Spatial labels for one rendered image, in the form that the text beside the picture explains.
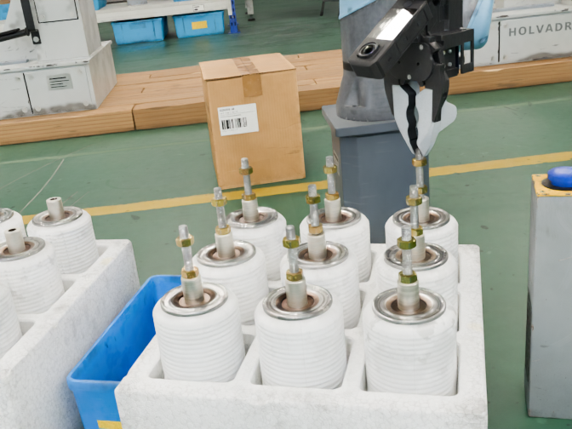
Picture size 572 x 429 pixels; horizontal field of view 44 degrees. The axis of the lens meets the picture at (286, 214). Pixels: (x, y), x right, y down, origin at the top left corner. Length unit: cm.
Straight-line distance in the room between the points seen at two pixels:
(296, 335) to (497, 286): 66
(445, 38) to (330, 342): 38
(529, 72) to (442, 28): 198
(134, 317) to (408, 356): 53
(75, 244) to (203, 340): 39
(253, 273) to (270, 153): 105
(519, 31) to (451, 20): 201
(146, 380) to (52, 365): 20
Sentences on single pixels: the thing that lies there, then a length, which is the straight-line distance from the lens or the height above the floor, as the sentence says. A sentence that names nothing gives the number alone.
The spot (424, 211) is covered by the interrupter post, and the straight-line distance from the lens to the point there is 94.
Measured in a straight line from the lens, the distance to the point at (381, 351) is 73.
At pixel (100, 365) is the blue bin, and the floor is 9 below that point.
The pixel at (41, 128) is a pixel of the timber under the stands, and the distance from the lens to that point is 276.
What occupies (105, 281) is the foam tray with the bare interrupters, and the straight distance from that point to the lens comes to 110.
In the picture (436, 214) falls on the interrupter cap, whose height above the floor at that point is 25.
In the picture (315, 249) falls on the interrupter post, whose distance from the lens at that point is 85.
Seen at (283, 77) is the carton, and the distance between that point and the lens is 185.
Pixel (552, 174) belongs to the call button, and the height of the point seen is 33.
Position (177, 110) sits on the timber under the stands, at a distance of 267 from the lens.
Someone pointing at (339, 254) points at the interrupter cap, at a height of 25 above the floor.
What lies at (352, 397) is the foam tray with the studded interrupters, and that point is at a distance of 74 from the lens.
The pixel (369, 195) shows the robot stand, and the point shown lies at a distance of 129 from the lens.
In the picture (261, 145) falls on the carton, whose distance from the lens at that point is 188.
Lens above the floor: 62
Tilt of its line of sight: 21 degrees down
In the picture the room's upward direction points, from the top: 6 degrees counter-clockwise
